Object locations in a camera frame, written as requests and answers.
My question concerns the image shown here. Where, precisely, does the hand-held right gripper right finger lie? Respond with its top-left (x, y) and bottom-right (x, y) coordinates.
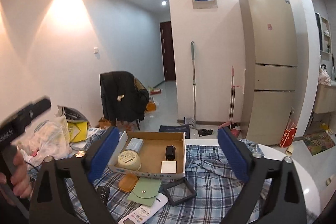
top-left (217, 127), bottom-right (307, 224)

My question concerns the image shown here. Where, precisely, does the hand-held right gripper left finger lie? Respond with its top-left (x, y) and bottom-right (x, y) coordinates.
top-left (28, 126), bottom-right (121, 224)

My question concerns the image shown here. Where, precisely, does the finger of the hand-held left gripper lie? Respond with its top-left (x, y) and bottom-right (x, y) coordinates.
top-left (16, 95), bottom-right (52, 123)

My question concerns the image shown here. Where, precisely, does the round cream tin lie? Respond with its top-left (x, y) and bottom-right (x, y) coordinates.
top-left (117, 150), bottom-right (142, 171)

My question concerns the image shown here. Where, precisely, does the grey-blue card box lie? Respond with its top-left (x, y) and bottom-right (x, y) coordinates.
top-left (125, 138), bottom-right (144, 151)

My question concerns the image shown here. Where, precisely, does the orange plastic case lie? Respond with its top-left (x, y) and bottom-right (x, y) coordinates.
top-left (119, 174), bottom-right (138, 191)

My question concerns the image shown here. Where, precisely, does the black wallet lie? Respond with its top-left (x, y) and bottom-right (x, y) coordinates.
top-left (96, 185), bottom-right (109, 214)

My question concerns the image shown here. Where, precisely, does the shallow cardboard box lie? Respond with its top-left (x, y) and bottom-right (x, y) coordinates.
top-left (108, 131), bottom-right (186, 179)

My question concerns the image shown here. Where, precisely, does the green snap pouch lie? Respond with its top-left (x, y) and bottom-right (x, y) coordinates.
top-left (127, 177), bottom-right (162, 207)

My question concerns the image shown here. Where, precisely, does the black charger adapter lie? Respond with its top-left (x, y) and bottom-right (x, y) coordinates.
top-left (165, 145), bottom-right (177, 160)

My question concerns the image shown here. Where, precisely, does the white charger adapter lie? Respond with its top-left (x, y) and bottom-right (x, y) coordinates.
top-left (161, 160), bottom-right (177, 174)

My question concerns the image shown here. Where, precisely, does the white remote control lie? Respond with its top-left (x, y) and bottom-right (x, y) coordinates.
top-left (118, 194), bottom-right (169, 224)

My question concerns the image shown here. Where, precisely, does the black square frame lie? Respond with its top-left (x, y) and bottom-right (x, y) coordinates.
top-left (163, 177), bottom-right (197, 207)

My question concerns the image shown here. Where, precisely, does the person's left hand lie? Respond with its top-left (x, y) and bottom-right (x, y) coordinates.
top-left (0, 152), bottom-right (33, 206)

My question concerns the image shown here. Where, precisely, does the clear plastic bag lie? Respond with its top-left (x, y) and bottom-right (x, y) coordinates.
top-left (17, 106), bottom-right (72, 164)

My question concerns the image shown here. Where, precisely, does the yellow box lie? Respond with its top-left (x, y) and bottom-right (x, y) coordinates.
top-left (68, 120), bottom-right (88, 143)

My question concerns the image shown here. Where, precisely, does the grey bag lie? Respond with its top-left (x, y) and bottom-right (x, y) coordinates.
top-left (56, 106), bottom-right (88, 122)

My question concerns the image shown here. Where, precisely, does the blue plaid blanket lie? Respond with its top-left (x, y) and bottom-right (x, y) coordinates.
top-left (26, 144), bottom-right (273, 224)

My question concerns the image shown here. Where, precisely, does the red broom and dustpan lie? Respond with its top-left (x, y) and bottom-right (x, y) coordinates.
top-left (219, 65), bottom-right (240, 135)

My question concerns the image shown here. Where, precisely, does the red paper bag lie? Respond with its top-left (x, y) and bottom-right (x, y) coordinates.
top-left (279, 119), bottom-right (297, 148)

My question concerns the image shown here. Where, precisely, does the black jacket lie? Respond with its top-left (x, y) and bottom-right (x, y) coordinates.
top-left (100, 71), bottom-right (150, 122)

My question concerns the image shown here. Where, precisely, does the dark blue floor bag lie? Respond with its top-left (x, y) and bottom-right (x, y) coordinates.
top-left (159, 124), bottom-right (190, 139)

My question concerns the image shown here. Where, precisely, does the brown chair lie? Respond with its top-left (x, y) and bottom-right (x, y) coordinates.
top-left (133, 77), bottom-right (150, 131)

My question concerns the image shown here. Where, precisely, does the floral floor rug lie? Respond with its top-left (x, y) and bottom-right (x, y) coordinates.
top-left (302, 131), bottom-right (336, 156)

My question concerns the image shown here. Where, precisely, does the beige refrigerator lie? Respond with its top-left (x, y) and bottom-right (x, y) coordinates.
top-left (239, 0), bottom-right (298, 146)

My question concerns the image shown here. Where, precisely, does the beige vanity cabinet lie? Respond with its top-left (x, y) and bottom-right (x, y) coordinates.
top-left (314, 85), bottom-right (336, 114)

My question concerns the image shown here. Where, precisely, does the pink cloth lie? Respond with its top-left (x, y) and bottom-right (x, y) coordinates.
top-left (318, 67), bottom-right (332, 86)

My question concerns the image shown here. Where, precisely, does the dark wooden door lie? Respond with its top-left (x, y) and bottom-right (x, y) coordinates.
top-left (160, 21), bottom-right (176, 82)

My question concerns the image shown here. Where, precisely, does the bathroom mirror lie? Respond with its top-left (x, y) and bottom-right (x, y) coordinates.
top-left (315, 13), bottom-right (323, 51)

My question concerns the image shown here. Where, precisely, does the mop with grey handle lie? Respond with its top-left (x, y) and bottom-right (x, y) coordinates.
top-left (177, 41), bottom-right (198, 126)

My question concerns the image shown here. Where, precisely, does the wall niche shelf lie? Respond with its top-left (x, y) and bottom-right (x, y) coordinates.
top-left (321, 17), bottom-right (332, 54)

